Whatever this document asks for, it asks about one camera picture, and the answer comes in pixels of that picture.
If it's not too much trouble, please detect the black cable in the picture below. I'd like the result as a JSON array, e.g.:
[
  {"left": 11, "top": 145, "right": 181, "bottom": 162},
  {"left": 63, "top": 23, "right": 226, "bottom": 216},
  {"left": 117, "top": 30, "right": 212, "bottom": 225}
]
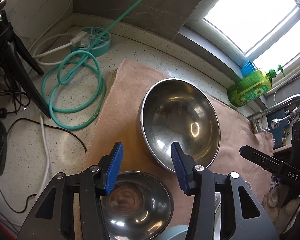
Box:
[{"left": 0, "top": 117, "right": 88, "bottom": 214}]

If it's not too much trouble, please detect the black tripod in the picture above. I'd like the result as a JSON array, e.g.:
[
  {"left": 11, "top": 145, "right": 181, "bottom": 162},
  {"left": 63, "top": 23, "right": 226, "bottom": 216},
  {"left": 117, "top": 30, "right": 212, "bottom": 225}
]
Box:
[{"left": 0, "top": 10, "right": 51, "bottom": 118}]

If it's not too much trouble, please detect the blue plastic cup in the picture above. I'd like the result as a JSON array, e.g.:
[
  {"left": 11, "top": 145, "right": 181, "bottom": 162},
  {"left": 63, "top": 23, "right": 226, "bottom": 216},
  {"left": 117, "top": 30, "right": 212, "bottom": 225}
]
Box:
[{"left": 241, "top": 60, "right": 256, "bottom": 77}]

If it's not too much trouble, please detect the white cable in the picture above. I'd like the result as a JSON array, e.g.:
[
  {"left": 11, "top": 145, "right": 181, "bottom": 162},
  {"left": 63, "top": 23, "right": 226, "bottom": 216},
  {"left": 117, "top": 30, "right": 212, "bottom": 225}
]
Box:
[{"left": 27, "top": 0, "right": 91, "bottom": 67}]

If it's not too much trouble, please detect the chrome spray hose head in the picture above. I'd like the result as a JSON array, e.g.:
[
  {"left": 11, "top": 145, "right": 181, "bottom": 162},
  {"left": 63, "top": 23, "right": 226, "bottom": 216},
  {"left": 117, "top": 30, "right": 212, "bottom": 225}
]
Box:
[{"left": 270, "top": 107, "right": 300, "bottom": 129}]

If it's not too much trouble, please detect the green dish soap bottle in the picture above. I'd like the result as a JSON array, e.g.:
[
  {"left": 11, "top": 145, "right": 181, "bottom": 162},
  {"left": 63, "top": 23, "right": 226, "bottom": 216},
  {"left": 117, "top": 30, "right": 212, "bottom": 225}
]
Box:
[{"left": 227, "top": 65, "right": 285, "bottom": 108}]

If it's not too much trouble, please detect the window frame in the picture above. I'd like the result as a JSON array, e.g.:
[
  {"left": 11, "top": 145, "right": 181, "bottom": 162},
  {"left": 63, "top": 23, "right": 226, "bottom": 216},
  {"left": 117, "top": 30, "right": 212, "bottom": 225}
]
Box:
[{"left": 178, "top": 0, "right": 300, "bottom": 95}]

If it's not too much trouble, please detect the large stainless steel bowl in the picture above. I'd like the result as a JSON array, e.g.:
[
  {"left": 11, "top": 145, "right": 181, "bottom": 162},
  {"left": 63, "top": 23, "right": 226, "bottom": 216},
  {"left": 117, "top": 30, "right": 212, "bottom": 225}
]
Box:
[{"left": 139, "top": 78, "right": 221, "bottom": 172}]

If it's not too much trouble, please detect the teal round power strip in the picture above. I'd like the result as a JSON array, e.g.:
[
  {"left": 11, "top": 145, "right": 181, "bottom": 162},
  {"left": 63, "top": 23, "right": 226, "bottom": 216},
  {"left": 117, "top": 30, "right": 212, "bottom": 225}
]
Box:
[{"left": 70, "top": 27, "right": 111, "bottom": 57}]

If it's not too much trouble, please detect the pink towel mat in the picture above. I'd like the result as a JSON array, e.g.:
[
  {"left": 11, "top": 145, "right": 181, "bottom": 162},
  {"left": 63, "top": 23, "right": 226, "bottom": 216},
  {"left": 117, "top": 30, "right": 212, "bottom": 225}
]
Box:
[{"left": 81, "top": 57, "right": 276, "bottom": 240}]

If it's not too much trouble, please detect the right white gloved hand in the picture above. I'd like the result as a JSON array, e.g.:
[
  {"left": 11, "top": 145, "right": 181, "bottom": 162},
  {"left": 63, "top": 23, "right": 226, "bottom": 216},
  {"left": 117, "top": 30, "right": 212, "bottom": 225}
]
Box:
[{"left": 262, "top": 184, "right": 300, "bottom": 235}]

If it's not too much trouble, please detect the teal cable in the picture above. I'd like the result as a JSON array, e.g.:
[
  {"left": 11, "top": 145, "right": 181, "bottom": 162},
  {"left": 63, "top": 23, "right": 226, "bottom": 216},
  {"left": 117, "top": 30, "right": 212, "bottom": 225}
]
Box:
[{"left": 41, "top": 0, "right": 163, "bottom": 131}]

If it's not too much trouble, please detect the red steel-lined bowl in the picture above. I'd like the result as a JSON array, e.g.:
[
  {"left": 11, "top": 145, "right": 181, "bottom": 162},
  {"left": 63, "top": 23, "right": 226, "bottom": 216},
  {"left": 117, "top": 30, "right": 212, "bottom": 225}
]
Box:
[{"left": 100, "top": 171, "right": 174, "bottom": 240}]

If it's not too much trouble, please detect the chrome kitchen faucet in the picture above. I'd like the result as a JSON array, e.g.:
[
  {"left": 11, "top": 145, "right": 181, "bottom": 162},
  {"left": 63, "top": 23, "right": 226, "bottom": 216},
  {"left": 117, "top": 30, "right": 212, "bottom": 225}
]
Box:
[{"left": 247, "top": 94, "right": 300, "bottom": 134}]

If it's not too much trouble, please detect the light blue ceramic bowl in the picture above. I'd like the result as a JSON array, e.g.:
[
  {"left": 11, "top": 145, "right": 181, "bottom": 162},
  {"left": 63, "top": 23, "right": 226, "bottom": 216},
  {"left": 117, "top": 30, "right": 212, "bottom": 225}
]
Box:
[{"left": 154, "top": 225, "right": 188, "bottom": 240}]

